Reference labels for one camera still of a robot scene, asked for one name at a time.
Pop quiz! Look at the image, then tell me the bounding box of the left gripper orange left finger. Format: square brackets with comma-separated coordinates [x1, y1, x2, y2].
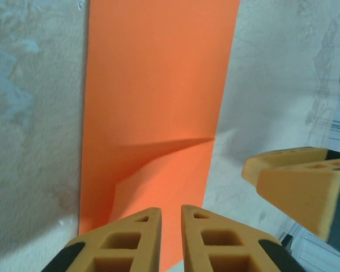
[44, 207, 163, 272]

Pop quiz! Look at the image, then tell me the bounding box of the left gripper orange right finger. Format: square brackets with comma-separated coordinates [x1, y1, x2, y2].
[181, 204, 304, 272]

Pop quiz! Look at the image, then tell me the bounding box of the aluminium table side rail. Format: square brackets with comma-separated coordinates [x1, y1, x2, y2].
[280, 220, 340, 272]

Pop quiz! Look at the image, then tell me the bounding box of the orange paper sheet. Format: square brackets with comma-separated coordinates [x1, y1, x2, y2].
[78, 0, 241, 270]

